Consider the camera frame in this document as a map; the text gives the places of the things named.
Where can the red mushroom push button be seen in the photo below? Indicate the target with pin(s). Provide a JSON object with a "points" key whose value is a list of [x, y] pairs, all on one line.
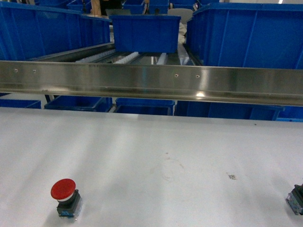
{"points": [[68, 197]]}

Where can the blue bin under shelf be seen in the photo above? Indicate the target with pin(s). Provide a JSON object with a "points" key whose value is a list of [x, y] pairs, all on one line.
{"points": [[144, 106]]}

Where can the white roller track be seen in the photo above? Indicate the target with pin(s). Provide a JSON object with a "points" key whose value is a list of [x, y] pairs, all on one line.
{"points": [[114, 57]]}

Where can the small blue bin centre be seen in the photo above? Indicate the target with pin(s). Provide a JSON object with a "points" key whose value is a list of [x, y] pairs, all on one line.
{"points": [[146, 33]]}

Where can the large blue bin right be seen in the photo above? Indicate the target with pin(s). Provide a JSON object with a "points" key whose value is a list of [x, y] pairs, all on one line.
{"points": [[248, 35]]}

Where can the large blue bin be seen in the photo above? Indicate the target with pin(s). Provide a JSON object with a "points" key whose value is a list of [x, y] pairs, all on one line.
{"points": [[29, 31], [248, 35]]}

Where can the large blue bin left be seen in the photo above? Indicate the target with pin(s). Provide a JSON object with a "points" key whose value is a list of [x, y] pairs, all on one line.
{"points": [[29, 31]]}

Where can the stainless steel shelf rail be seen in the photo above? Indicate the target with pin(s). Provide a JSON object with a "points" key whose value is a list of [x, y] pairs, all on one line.
{"points": [[188, 83]]}

